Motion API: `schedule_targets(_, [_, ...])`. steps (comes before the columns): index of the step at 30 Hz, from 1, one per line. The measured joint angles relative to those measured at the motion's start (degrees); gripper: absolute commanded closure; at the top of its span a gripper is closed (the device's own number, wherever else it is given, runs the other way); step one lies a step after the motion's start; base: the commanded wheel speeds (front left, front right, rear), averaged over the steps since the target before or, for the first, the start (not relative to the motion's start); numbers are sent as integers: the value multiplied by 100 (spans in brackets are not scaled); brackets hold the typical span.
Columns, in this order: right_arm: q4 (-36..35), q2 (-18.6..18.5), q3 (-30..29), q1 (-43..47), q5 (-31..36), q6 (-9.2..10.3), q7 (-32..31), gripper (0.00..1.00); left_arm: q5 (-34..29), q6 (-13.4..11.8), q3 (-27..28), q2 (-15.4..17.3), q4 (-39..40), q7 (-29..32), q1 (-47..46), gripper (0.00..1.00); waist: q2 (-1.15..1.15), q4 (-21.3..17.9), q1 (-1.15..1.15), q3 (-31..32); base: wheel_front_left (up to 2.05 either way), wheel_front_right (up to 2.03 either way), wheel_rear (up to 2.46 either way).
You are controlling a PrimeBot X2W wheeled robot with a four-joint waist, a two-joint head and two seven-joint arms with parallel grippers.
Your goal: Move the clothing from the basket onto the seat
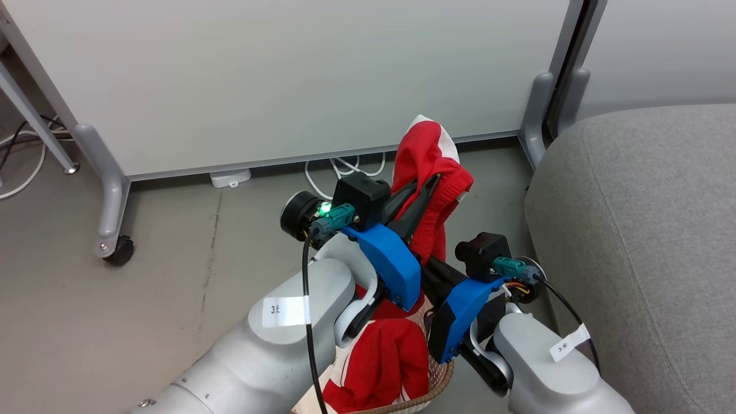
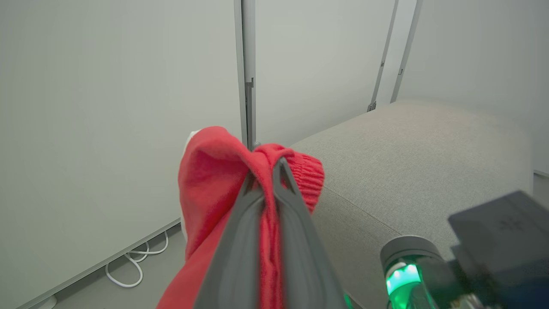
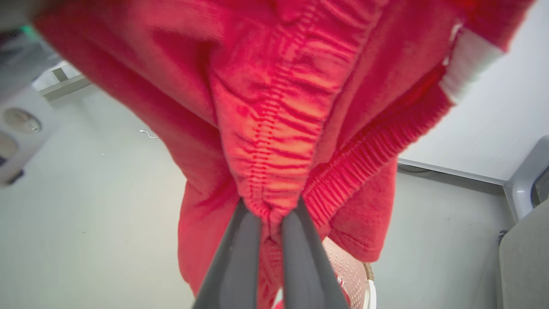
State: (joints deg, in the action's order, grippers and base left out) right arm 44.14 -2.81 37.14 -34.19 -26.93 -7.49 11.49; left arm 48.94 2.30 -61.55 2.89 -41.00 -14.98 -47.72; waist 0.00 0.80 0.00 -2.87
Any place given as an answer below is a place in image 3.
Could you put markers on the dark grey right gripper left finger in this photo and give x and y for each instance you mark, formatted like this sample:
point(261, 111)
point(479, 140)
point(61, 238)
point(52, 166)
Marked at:
point(238, 266)

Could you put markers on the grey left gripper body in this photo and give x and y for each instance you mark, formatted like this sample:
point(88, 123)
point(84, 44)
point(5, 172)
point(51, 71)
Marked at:
point(21, 60)

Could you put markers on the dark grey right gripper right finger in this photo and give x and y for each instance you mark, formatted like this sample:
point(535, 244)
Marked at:
point(304, 266)

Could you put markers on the red knit garment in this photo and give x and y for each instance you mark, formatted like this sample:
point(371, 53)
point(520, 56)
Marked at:
point(279, 107)

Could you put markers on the cream perforated laundry basket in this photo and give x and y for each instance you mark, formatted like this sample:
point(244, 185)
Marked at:
point(354, 274)

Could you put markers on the grey fabric sofa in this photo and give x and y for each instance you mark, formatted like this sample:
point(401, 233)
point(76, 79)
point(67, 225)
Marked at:
point(527, 266)

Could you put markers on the grey metal frame foot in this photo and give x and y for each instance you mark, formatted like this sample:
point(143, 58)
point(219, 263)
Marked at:
point(60, 81)

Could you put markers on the white partition panel grey frame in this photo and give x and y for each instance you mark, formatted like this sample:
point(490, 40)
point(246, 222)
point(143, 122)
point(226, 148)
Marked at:
point(493, 128)

